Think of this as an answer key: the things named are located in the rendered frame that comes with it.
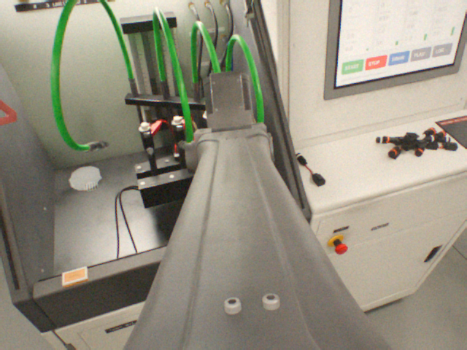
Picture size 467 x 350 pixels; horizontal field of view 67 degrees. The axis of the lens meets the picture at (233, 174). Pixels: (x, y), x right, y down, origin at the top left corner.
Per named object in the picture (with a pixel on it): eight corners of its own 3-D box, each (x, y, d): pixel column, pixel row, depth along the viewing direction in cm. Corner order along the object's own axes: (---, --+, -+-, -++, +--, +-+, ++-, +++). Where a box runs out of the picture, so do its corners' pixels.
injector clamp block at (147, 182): (149, 224, 102) (139, 189, 91) (143, 199, 109) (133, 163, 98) (257, 195, 110) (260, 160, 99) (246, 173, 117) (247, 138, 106)
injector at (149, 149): (155, 197, 97) (141, 138, 83) (152, 184, 101) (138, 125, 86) (165, 195, 98) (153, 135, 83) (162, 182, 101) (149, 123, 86)
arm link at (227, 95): (187, 176, 34) (275, 166, 34) (174, 58, 34) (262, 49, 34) (200, 176, 46) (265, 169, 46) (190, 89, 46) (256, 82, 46)
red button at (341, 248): (333, 259, 100) (336, 249, 97) (325, 248, 103) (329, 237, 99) (349, 254, 102) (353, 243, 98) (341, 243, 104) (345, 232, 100)
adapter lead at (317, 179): (325, 184, 93) (326, 179, 91) (318, 187, 92) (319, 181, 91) (300, 156, 100) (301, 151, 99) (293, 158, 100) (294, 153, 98)
